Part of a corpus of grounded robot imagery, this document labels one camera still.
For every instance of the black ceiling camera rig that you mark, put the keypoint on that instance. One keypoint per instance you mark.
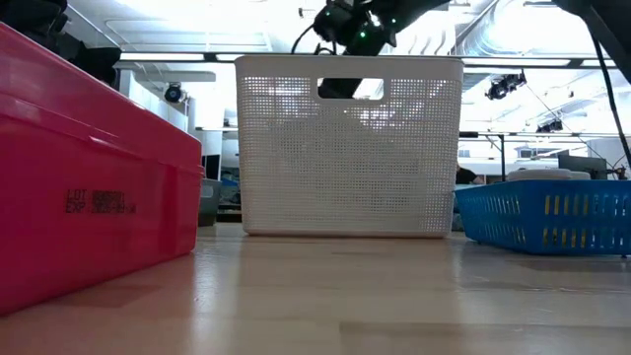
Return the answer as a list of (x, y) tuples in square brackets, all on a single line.
[(503, 86)]

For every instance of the round black hanging device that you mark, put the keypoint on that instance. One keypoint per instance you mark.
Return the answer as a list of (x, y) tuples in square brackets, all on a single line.
[(173, 92)]

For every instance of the grey plastic bin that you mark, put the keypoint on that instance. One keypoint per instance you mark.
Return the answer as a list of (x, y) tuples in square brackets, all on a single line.
[(209, 202)]

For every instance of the white perforated plastic basket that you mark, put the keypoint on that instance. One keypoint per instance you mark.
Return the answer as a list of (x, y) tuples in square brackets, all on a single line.
[(345, 163)]

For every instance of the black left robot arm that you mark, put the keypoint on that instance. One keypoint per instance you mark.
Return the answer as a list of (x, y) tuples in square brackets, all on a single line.
[(93, 61)]

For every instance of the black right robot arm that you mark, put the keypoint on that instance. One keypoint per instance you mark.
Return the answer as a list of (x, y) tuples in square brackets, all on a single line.
[(611, 29)]

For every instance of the dark computer monitor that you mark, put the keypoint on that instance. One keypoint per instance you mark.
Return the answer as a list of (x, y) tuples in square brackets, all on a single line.
[(581, 165)]

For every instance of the red first aid kit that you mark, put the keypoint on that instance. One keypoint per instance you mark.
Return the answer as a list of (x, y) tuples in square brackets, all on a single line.
[(74, 148)]

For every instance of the person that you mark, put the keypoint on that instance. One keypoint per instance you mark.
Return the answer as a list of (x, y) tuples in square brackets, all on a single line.
[(466, 176)]

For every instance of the small blue plastic basket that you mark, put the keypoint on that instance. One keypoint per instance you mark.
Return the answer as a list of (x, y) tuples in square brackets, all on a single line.
[(532, 222)]

